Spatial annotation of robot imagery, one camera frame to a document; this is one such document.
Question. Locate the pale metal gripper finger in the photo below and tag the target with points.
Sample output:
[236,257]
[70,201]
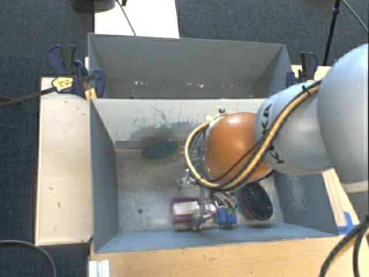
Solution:
[197,220]
[208,216]

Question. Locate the maroon and white box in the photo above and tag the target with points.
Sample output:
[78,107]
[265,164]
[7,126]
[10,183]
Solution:
[183,211]

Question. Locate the silver metal thing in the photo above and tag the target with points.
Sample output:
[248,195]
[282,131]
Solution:
[184,180]

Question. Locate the black round disc red rim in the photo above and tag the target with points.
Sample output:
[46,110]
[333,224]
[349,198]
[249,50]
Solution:
[257,202]

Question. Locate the grey metal bin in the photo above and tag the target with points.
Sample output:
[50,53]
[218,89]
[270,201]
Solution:
[150,189]

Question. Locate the green and yellow round sponge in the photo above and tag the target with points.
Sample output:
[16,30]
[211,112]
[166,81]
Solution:
[160,150]

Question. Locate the pale wood flat board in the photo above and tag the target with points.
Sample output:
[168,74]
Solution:
[64,169]

